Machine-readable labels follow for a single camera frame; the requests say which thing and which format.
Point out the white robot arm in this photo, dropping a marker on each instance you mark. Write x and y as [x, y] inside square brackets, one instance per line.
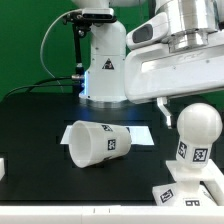
[179, 51]

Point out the white front border rail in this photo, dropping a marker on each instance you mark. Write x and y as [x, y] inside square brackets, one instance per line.
[110, 215]

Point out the white lamp bulb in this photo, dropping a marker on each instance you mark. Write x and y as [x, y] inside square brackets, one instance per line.
[199, 125]

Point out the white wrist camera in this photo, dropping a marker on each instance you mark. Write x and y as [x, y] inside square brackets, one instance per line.
[149, 32]

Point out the white lamp shade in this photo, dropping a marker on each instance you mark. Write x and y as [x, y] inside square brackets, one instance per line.
[91, 143]

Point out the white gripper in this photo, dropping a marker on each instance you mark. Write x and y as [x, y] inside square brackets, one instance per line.
[154, 73]

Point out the black camera on stand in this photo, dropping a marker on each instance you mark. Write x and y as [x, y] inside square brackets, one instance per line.
[81, 25]

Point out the white paper sheet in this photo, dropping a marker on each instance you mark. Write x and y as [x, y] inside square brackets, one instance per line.
[140, 135]

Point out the white lamp base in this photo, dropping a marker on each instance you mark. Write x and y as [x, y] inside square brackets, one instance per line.
[202, 187]

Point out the white left corner block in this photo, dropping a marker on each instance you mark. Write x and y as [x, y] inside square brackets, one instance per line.
[2, 168]

